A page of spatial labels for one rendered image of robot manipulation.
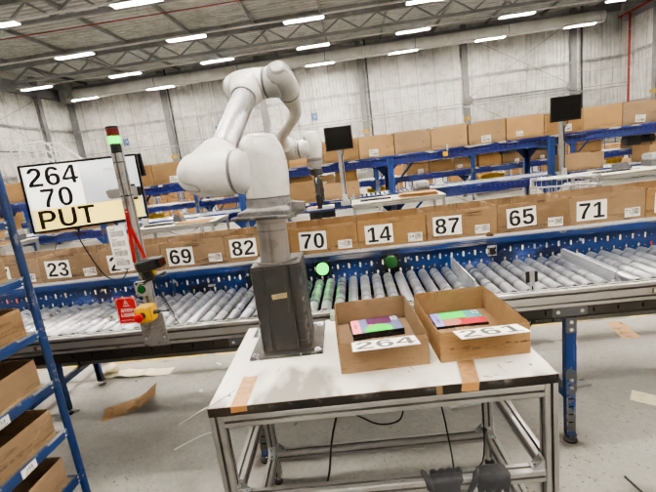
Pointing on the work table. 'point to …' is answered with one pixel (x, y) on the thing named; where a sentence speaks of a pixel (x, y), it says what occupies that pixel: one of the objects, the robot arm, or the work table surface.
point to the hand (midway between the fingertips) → (319, 203)
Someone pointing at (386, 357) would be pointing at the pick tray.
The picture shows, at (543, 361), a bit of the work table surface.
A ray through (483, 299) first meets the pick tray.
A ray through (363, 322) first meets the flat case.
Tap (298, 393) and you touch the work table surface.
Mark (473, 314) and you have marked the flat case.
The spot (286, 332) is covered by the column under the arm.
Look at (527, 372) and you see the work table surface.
